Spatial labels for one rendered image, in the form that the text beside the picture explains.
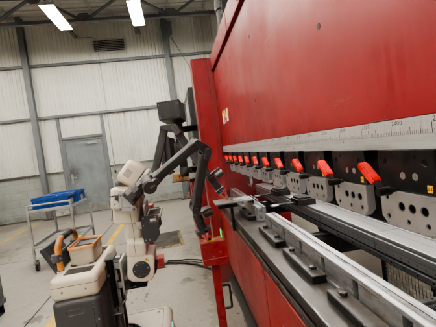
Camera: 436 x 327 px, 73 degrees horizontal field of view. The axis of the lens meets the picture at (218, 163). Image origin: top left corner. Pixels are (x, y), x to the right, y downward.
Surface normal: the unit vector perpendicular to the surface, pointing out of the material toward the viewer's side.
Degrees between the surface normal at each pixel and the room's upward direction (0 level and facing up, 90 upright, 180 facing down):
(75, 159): 90
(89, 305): 90
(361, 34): 90
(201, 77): 90
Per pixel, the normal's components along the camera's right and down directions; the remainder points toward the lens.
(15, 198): 0.15, 0.04
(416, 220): -0.98, 0.14
